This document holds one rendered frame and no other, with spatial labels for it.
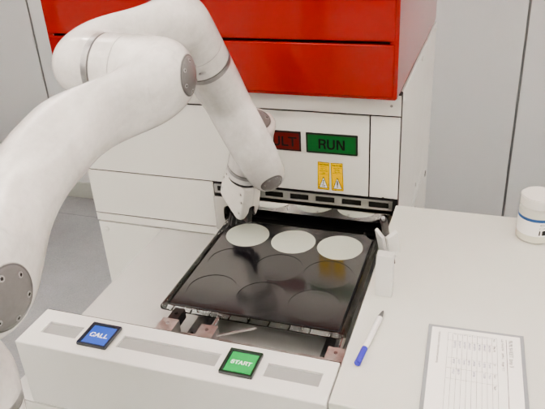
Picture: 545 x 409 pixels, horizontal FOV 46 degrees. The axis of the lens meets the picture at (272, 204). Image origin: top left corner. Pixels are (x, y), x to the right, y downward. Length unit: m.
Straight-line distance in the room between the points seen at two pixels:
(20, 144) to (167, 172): 0.86
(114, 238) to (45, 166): 1.05
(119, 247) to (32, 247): 1.11
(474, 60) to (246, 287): 1.82
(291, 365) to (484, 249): 0.49
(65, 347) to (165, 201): 0.64
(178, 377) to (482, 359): 0.47
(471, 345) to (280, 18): 0.72
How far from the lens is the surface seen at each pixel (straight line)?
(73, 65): 0.96
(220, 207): 1.59
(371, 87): 1.32
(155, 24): 1.01
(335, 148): 1.43
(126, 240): 1.81
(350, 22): 1.29
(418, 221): 1.40
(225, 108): 1.17
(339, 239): 1.45
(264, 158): 1.21
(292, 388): 1.00
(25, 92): 3.83
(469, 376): 1.02
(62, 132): 0.82
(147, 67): 0.86
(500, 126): 2.96
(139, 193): 1.70
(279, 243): 1.45
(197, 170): 1.58
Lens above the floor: 1.65
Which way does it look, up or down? 28 degrees down
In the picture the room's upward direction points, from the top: 4 degrees counter-clockwise
